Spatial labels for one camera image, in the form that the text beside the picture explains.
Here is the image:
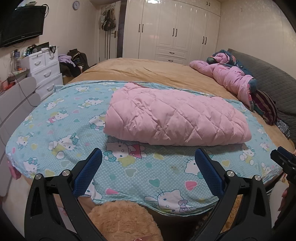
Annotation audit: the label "pink quilted jacket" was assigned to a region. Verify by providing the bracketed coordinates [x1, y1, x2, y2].
[103, 82, 252, 146]

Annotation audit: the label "hanging bags on door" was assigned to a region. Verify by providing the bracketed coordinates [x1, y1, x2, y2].
[101, 8, 116, 32]

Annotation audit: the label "white drawer chest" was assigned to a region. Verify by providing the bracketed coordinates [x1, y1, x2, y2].
[21, 46, 63, 101]

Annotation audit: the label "grey quilted headboard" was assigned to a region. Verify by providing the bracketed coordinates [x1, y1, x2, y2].
[228, 49, 296, 142]

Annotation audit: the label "tan bed cover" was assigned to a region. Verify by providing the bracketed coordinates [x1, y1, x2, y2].
[73, 58, 293, 151]

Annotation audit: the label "dark striped blanket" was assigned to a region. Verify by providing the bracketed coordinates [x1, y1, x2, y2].
[251, 89, 278, 126]

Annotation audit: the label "pink crumpled quilt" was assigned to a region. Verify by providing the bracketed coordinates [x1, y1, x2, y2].
[189, 50, 257, 111]

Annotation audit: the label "white glossy wardrobe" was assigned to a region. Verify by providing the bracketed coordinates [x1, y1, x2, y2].
[122, 1, 221, 65]

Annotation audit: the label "dark bag on chair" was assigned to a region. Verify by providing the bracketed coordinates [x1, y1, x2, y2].
[67, 49, 89, 77]

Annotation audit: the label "Hello Kitty blue sheet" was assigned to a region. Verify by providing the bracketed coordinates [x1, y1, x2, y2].
[4, 79, 284, 216]

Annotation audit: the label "black wall television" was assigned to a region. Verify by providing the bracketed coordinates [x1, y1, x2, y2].
[1, 5, 48, 48]

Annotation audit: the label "purple clothes pile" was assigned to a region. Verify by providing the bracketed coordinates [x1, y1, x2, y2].
[58, 54, 75, 66]

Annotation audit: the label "purple wall clock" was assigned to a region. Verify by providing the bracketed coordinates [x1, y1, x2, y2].
[72, 1, 80, 11]

